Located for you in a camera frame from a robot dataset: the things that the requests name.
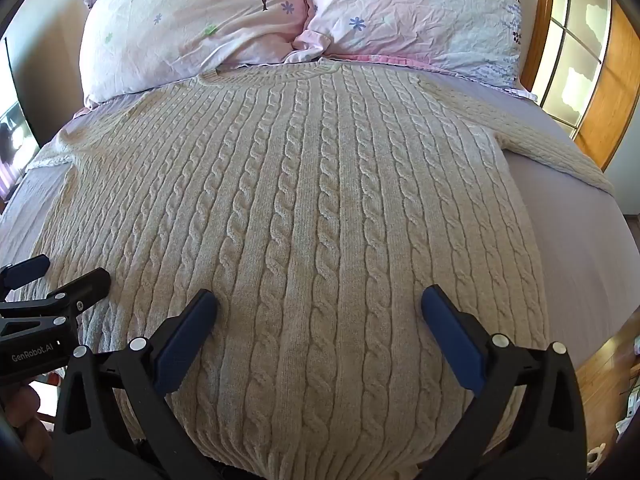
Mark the pink tree-print pillow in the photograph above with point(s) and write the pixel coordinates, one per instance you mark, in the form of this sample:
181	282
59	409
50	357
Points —
195	20

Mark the wooden headboard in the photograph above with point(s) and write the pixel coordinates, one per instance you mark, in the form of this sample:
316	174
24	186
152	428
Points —
540	15

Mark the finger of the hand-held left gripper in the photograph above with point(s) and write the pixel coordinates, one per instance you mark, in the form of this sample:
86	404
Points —
87	282
26	268

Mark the pink flower-print pillow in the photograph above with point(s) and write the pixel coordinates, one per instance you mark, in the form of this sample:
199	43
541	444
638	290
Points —
415	10

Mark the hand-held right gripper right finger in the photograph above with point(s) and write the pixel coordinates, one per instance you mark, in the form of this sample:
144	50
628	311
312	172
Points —
452	340

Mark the wooden frosted-glass window frame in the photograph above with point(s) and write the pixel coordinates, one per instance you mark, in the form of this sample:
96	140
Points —
592	55

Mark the person's left hand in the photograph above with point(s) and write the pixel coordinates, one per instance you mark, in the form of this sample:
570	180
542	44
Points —
22	405

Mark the lavender bed sheet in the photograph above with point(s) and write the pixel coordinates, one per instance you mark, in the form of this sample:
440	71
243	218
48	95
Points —
575	240

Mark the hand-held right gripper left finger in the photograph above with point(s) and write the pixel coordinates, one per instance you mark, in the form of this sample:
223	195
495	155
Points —
186	341

